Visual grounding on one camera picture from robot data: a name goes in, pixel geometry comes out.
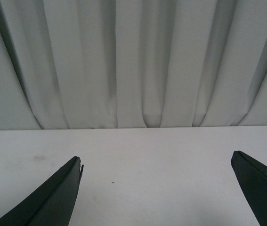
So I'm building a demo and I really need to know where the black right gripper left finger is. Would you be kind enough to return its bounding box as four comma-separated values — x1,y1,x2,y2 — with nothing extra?
0,156,84,226

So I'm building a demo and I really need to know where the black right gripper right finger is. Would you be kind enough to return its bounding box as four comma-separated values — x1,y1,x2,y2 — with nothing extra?
231,151,267,226

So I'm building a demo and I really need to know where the white pleated curtain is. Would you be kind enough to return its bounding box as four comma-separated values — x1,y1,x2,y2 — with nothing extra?
0,0,267,130

